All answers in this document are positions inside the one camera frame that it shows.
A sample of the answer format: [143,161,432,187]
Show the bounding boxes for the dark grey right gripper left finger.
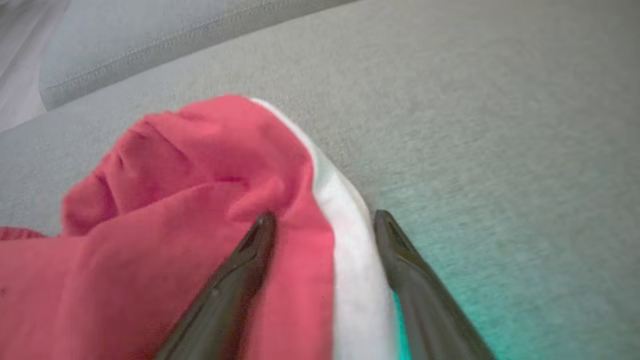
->
[155,211,277,360]

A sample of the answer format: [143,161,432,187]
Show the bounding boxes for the red shorts with white waistband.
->
[0,95,401,360]

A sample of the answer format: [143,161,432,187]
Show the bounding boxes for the wide grey sofa seat cushion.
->
[39,0,358,111]

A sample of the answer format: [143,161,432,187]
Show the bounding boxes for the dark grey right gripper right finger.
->
[374,209,497,360]

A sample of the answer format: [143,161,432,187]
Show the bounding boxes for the long grey sofa seat cushion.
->
[0,0,640,360]

